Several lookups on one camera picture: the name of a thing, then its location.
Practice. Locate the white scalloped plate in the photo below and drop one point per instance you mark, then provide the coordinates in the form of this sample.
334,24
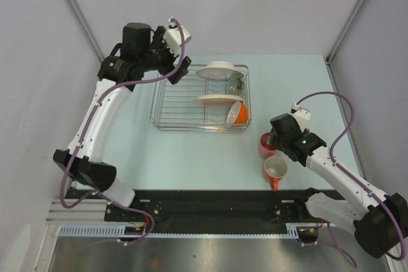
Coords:
218,71

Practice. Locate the coral pink cup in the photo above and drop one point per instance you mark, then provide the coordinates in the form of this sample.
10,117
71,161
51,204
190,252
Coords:
264,149

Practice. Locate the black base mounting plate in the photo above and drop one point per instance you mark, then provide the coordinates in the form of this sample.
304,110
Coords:
226,212

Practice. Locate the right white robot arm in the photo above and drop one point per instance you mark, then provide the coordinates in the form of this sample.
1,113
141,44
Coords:
377,220

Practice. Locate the left aluminium frame post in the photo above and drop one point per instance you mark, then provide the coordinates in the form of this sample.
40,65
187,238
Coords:
85,28

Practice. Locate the metal wire dish rack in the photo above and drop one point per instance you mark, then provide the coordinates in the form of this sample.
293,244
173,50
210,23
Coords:
173,107

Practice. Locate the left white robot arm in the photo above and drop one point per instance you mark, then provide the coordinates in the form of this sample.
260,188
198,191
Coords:
144,55

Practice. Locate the green ceramic bowl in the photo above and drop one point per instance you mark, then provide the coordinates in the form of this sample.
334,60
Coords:
236,85

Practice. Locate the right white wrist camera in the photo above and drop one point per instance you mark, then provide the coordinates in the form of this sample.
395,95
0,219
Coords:
301,115

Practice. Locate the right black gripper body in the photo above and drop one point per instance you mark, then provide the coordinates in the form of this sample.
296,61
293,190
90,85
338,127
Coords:
279,143

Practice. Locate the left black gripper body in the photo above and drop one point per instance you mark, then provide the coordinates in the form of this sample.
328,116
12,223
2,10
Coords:
163,59

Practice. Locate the right aluminium frame post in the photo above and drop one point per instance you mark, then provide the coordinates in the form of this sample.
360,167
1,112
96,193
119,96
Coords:
346,28

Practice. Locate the pink beige leaf plate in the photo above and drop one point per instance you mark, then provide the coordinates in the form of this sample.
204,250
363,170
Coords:
217,99

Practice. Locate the white slotted cable duct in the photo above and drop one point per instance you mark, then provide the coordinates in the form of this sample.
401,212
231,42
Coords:
122,231

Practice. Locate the orange mug white inside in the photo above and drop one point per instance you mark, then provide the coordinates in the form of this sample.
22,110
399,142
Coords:
274,170

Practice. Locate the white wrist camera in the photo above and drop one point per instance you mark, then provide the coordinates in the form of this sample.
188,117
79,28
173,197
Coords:
301,115
172,38

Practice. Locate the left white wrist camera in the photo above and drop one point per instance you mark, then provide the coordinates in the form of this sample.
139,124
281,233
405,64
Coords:
172,38

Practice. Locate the white bowl orange outside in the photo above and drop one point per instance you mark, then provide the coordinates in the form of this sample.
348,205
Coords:
238,114

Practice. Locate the aluminium frame post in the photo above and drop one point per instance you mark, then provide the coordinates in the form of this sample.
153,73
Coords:
85,28
346,28

